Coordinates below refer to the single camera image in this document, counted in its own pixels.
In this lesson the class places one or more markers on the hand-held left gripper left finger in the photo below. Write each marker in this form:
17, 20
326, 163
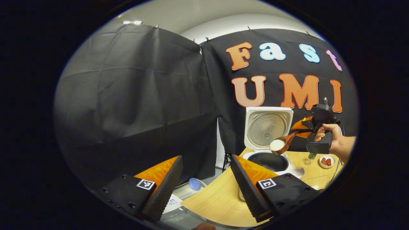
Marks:
166, 188

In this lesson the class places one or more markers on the white box with blue label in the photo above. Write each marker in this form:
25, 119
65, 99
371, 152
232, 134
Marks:
172, 206

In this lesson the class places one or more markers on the red meat piece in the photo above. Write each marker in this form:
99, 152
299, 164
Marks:
328, 162
323, 161

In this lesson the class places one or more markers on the black stand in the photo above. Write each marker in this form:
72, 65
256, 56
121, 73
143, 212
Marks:
226, 161

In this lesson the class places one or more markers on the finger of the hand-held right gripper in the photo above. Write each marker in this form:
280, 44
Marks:
305, 124
305, 134

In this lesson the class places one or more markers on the blue round lid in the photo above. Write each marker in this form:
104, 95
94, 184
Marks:
194, 184

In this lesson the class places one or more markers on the white rice cooker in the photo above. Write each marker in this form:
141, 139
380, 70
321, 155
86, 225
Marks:
266, 127

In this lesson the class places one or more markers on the brown wooden spoon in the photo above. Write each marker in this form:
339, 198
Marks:
287, 140

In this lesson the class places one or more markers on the white rice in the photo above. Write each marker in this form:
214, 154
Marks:
277, 145

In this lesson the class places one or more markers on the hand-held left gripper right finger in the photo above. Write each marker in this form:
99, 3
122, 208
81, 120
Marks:
246, 188

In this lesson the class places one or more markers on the clear plastic water bottle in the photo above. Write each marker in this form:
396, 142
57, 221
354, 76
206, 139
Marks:
311, 156

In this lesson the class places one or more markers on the white round plate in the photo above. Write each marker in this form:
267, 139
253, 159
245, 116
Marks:
333, 162

